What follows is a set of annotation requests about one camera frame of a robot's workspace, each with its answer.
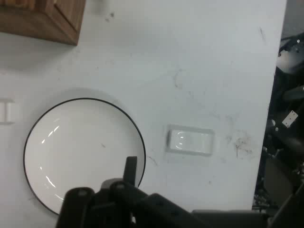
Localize brown wooden drawer cabinet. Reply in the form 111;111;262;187
0;0;86;47

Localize white plate with black rim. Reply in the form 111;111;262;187
23;97;147;216

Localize white ceramic chopstick rest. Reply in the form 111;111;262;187
164;123;216;157
0;97;16;125

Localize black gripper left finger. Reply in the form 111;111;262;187
55;156;193;228

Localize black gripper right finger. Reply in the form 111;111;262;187
267;182;304;228

